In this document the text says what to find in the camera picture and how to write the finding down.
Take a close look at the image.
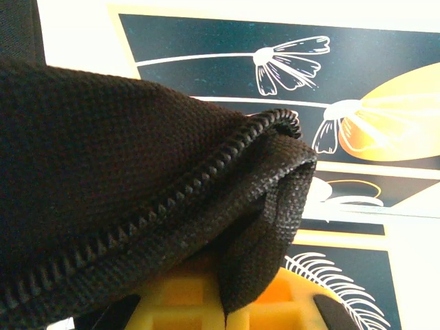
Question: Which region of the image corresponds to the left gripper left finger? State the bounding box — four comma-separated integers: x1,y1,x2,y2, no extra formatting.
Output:
82,259,228,330

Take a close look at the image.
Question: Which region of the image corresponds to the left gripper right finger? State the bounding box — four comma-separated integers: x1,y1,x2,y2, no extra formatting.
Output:
228,267,359,330

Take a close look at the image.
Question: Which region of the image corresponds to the black backpack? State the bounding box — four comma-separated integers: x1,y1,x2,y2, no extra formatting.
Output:
0,0,319,330

